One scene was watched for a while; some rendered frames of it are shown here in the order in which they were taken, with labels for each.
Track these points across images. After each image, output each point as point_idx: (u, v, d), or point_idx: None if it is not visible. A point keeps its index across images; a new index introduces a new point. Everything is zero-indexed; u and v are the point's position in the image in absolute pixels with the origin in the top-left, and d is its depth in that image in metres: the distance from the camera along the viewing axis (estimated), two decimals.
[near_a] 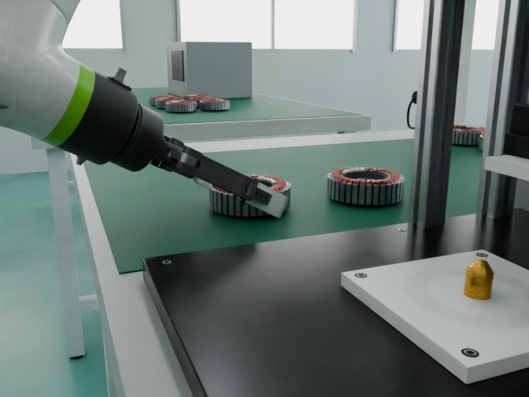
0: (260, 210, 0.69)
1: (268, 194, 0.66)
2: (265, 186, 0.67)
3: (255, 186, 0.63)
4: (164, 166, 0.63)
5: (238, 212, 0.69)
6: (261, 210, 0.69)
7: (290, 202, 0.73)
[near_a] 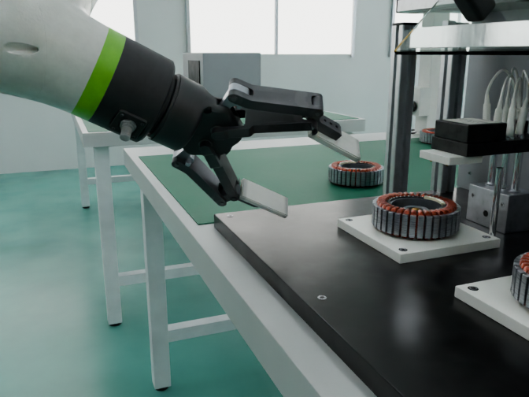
0: (427, 232, 0.65)
1: (251, 205, 0.68)
2: (257, 205, 0.67)
3: (220, 202, 0.68)
4: None
5: (403, 232, 0.66)
6: (429, 232, 0.65)
7: (459, 224, 0.69)
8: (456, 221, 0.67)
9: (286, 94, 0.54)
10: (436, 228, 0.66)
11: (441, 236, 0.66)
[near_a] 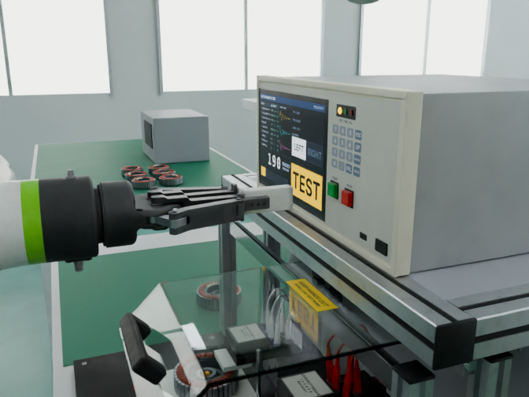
0: None
1: None
2: (257, 209, 0.68)
3: None
4: (153, 192, 0.64)
5: None
6: None
7: (235, 388, 0.93)
8: (228, 389, 0.91)
9: (216, 211, 0.61)
10: (212, 395, 0.91)
11: None
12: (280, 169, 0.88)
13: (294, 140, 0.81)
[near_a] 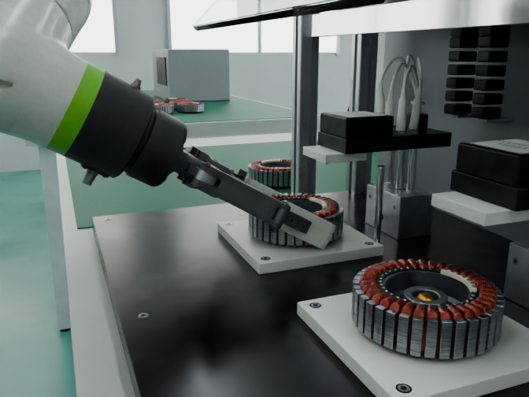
0: (298, 239, 0.58)
1: None
2: None
3: None
4: (193, 149, 0.59)
5: (273, 238, 0.59)
6: (301, 239, 0.58)
7: (341, 230, 0.62)
8: None
9: (252, 196, 0.52)
10: None
11: None
12: None
13: None
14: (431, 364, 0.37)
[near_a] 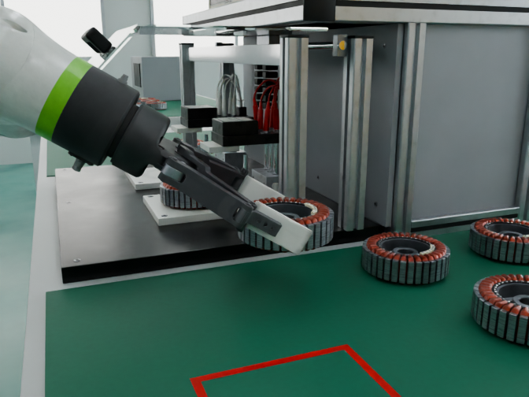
0: (275, 244, 0.58)
1: (254, 195, 0.69)
2: None
3: None
4: (182, 144, 0.61)
5: (252, 241, 0.59)
6: (277, 244, 0.58)
7: (327, 239, 0.60)
8: (315, 234, 0.58)
9: (214, 194, 0.53)
10: None
11: None
12: None
13: None
14: (183, 210, 0.87)
